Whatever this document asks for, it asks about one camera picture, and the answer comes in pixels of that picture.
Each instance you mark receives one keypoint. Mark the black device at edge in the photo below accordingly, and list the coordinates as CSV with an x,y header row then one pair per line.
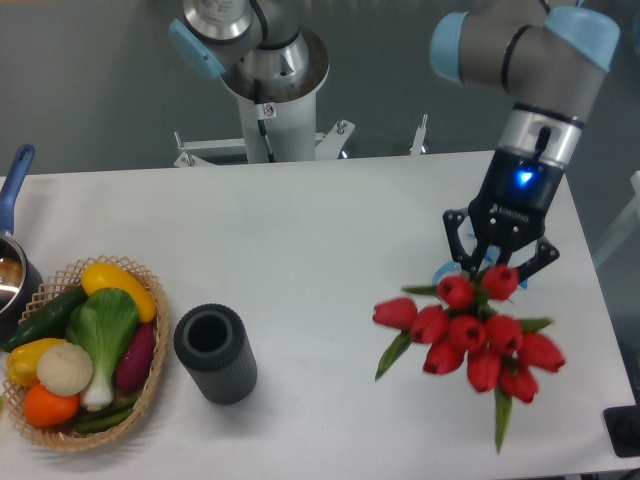
x,y
623,429

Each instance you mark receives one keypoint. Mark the yellow bell pepper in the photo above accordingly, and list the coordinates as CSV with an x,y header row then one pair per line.
x,y
23,361

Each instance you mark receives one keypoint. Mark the woven wicker basket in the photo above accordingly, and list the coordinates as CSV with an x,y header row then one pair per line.
x,y
63,438

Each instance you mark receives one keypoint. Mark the blue ribbon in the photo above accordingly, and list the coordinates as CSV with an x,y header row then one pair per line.
x,y
442,270

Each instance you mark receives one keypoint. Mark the green cucumber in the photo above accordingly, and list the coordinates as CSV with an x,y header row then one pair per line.
x,y
49,321

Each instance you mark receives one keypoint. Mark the dark grey ribbed vase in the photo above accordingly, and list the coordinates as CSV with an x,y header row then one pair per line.
x,y
212,344

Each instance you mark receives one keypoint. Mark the orange fruit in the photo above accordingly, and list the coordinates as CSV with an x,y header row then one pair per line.
x,y
43,408

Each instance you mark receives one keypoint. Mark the green bok choy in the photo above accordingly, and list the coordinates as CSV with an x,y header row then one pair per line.
x,y
103,328

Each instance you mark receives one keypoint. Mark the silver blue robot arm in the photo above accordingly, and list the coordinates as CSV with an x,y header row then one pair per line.
x,y
551,56

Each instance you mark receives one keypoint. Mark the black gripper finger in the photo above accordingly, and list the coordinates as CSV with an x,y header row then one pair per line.
x,y
469,262
545,253

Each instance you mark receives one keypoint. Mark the green bean pods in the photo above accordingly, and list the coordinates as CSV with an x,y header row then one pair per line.
x,y
100,421

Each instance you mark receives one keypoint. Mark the red tulip bouquet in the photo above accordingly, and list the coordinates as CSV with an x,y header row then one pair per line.
x,y
455,319

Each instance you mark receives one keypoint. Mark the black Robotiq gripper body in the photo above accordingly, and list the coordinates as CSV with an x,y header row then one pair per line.
x,y
510,209

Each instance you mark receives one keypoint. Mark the blue handled saucepan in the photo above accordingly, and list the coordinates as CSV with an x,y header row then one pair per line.
x,y
19,277

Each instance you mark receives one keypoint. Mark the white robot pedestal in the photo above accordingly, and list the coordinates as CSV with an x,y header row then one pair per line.
x,y
276,93

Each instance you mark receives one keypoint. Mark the purple sweet potato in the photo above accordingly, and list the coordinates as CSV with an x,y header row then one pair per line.
x,y
134,366

